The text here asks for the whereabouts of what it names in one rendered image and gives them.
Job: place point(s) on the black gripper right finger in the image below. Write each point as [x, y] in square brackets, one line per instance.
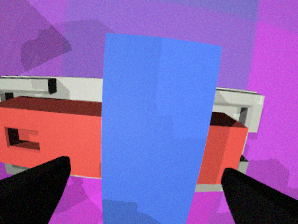
[251, 202]

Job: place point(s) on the blue bar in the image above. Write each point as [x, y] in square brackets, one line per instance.
[157, 99]

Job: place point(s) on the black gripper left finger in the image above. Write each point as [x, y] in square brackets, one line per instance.
[30, 197]

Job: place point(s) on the red rectangular block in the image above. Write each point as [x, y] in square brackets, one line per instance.
[34, 130]

